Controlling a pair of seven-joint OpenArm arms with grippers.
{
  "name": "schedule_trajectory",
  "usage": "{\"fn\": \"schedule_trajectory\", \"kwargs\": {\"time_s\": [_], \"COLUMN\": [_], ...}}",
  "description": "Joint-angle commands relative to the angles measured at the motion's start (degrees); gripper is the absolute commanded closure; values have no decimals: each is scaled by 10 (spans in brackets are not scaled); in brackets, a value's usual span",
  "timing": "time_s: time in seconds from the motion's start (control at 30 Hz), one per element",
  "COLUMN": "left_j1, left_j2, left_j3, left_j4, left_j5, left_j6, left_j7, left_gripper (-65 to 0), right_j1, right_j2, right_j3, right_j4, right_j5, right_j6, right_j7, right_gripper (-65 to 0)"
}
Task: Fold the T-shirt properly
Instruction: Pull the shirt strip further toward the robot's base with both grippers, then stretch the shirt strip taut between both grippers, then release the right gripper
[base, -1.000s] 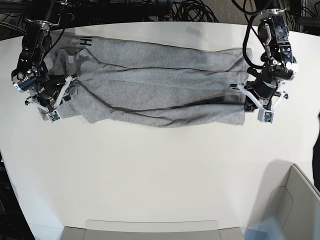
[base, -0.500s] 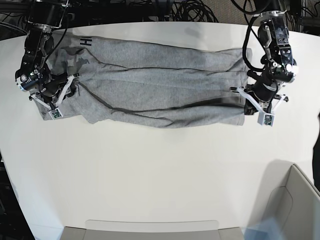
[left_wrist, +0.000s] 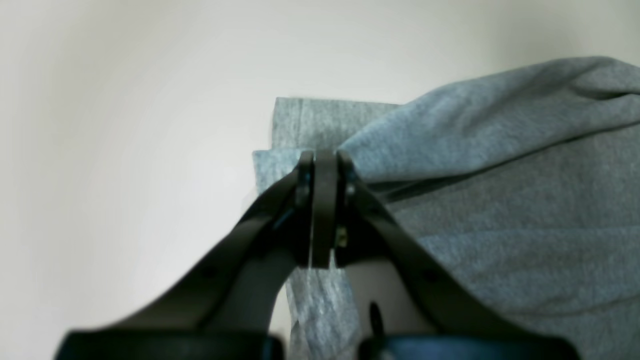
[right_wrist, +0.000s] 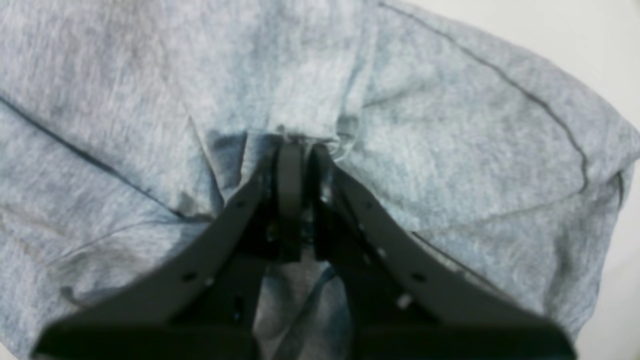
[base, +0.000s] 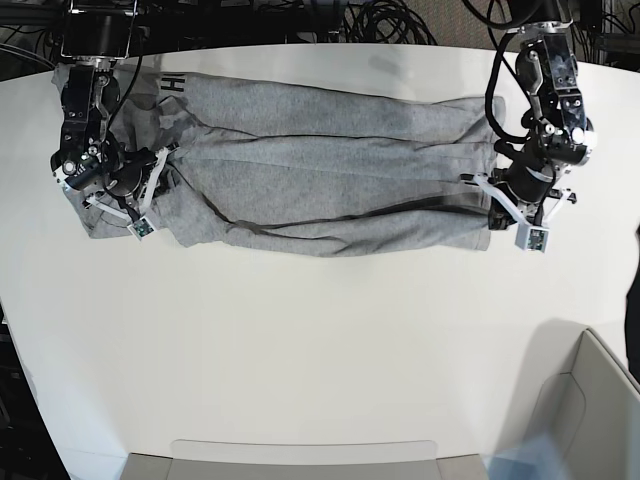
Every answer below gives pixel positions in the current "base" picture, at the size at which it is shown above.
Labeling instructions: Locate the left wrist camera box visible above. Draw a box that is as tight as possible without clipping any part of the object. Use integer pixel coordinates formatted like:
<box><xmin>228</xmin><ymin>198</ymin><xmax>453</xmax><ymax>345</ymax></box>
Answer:
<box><xmin>515</xmin><ymin>223</ymin><xmax>550</xmax><ymax>253</ymax></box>

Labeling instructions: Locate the grey bin right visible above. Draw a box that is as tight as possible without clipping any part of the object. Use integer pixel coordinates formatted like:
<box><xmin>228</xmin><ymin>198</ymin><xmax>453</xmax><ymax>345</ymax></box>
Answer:
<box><xmin>537</xmin><ymin>329</ymin><xmax>639</xmax><ymax>479</ymax></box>

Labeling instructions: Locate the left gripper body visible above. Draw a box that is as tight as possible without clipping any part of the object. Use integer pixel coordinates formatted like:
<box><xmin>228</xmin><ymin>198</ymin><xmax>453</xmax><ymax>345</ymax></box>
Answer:
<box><xmin>459</xmin><ymin>162</ymin><xmax>577</xmax><ymax>227</ymax></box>

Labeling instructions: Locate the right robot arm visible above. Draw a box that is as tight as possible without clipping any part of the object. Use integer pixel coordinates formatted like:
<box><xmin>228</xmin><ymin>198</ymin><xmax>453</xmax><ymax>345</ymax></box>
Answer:
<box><xmin>51</xmin><ymin>1</ymin><xmax>176</xmax><ymax>238</ymax></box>

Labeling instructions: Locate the grey tray bottom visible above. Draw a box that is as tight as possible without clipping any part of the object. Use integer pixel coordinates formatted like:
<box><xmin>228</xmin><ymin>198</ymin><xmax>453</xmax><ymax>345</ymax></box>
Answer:
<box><xmin>120</xmin><ymin>439</ymin><xmax>488</xmax><ymax>479</ymax></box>

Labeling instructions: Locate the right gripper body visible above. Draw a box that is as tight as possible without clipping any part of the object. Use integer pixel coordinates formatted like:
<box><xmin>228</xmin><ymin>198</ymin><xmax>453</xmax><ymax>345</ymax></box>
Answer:
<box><xmin>79</xmin><ymin>144</ymin><xmax>178</xmax><ymax>225</ymax></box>

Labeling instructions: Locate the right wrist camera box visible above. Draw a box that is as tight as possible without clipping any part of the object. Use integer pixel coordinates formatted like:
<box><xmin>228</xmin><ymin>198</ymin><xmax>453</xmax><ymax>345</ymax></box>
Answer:
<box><xmin>127</xmin><ymin>216</ymin><xmax>156</xmax><ymax>241</ymax></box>

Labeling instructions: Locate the grey T-shirt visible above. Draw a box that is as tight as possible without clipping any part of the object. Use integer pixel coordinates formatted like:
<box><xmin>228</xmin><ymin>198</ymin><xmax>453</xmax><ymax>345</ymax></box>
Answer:
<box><xmin>111</xmin><ymin>69</ymin><xmax>496</xmax><ymax>257</ymax></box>

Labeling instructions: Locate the blue translucent object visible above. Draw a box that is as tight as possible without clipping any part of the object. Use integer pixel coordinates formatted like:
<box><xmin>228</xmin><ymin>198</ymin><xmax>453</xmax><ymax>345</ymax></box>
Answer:
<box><xmin>484</xmin><ymin>434</ymin><xmax>562</xmax><ymax>480</ymax></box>

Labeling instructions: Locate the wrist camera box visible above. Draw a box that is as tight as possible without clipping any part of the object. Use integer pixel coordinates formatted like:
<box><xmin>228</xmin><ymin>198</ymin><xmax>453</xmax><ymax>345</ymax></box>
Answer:
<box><xmin>127</xmin><ymin>216</ymin><xmax>156</xmax><ymax>241</ymax></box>
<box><xmin>515</xmin><ymin>223</ymin><xmax>550</xmax><ymax>253</ymax></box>

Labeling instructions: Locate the coiled black cable bundle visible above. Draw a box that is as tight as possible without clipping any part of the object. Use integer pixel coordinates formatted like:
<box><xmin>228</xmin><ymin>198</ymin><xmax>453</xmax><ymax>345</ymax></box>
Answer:
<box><xmin>339</xmin><ymin>0</ymin><xmax>441</xmax><ymax>47</ymax></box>

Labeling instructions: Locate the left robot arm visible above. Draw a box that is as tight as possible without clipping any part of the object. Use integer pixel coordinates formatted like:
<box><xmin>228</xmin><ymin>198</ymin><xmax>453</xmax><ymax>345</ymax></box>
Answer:
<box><xmin>462</xmin><ymin>1</ymin><xmax>596</xmax><ymax>231</ymax></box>

